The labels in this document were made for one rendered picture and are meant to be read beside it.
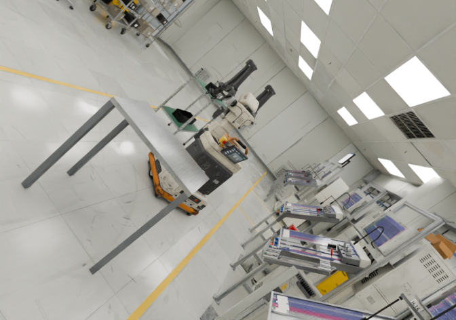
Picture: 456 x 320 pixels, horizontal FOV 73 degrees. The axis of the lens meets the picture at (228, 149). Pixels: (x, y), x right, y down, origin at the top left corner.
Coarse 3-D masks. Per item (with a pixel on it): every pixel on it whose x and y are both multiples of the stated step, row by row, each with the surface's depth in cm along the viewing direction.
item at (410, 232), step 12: (408, 204) 297; (384, 216) 300; (432, 216) 249; (360, 228) 317; (408, 228) 241; (372, 240) 268; (396, 240) 243; (420, 240) 239; (384, 252) 244; (408, 252) 241; (300, 276) 291; (300, 288) 275; (216, 300) 272
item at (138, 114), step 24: (96, 120) 173; (144, 120) 184; (72, 144) 177; (96, 144) 219; (168, 144) 191; (48, 168) 183; (72, 168) 223; (168, 168) 169; (192, 168) 197; (192, 192) 170; (96, 264) 181
